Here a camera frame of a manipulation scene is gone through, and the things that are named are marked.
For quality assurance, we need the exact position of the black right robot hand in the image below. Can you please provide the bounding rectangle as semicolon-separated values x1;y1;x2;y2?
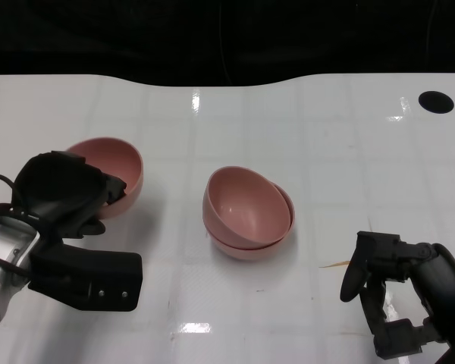
340;231;455;364

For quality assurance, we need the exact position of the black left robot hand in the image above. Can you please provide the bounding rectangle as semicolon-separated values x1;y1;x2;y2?
13;150;128;238

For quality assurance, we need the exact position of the pink plastic bowl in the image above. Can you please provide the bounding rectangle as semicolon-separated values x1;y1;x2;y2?
202;165;292;246
208;181;296;262
64;136;144;221

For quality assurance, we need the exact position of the small orange sliver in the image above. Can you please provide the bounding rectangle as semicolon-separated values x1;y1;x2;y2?
318;259;352;269

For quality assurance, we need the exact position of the black backdrop cloth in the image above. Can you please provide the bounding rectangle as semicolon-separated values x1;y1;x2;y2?
0;0;455;89

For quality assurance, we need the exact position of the black round table grommet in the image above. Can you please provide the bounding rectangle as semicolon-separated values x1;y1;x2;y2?
418;90;455;114

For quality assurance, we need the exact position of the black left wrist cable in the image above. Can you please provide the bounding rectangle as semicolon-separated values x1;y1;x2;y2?
0;173;49;243

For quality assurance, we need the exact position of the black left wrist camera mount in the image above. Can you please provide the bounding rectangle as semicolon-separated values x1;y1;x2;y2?
27;238;143;313

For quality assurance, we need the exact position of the thin hanging black cable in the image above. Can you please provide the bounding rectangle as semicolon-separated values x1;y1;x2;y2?
216;0;233;86

